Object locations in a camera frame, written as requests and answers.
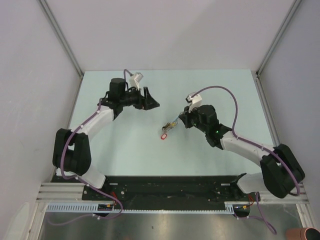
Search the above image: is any aluminium frame rail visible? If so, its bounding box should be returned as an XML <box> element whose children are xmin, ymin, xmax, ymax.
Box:
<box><xmin>36</xmin><ymin>182</ymin><xmax>87</xmax><ymax>203</ymax></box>

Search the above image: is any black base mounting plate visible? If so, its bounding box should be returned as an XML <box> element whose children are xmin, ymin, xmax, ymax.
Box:
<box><xmin>51</xmin><ymin>175</ymin><xmax>248</xmax><ymax>204</ymax></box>

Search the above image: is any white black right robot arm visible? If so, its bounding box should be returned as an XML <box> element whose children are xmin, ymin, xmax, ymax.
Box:
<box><xmin>178</xmin><ymin>105</ymin><xmax>305</xmax><ymax>201</ymax></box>

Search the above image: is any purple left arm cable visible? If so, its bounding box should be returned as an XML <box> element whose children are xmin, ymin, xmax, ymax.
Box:
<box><xmin>47</xmin><ymin>69</ymin><xmax>135</xmax><ymax>226</ymax></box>

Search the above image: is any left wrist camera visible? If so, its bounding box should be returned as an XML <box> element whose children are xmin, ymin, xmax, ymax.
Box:
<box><xmin>129</xmin><ymin>72</ymin><xmax>144</xmax><ymax>90</ymax></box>

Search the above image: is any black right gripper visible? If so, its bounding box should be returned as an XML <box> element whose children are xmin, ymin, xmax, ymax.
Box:
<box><xmin>179</xmin><ymin>103</ymin><xmax>209</xmax><ymax>134</ymax></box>

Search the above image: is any metal key organizer with rings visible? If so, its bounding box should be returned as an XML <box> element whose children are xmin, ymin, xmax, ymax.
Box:
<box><xmin>161</xmin><ymin>115</ymin><xmax>180</xmax><ymax>133</ymax></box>

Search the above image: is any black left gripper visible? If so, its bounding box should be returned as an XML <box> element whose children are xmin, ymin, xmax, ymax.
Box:
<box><xmin>119</xmin><ymin>85</ymin><xmax>159</xmax><ymax>111</ymax></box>

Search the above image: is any grey slotted cable duct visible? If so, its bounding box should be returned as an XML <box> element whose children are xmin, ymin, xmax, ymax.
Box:
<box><xmin>46</xmin><ymin>202</ymin><xmax>249</xmax><ymax>214</ymax></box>

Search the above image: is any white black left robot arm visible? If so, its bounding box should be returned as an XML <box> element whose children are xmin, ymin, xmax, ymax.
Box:
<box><xmin>52</xmin><ymin>78</ymin><xmax>160</xmax><ymax>200</ymax></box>

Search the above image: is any pink cylindrical object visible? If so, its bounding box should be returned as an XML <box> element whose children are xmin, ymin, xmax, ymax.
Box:
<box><xmin>285</xmin><ymin>227</ymin><xmax>320</xmax><ymax>240</ymax></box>

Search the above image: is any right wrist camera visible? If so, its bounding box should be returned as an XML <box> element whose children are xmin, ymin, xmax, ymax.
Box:
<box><xmin>185</xmin><ymin>92</ymin><xmax>202</xmax><ymax>113</ymax></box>

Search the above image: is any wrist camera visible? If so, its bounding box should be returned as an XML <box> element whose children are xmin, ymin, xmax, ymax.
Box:
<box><xmin>129</xmin><ymin>72</ymin><xmax>144</xmax><ymax>90</ymax></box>
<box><xmin>185</xmin><ymin>92</ymin><xmax>202</xmax><ymax>113</ymax></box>

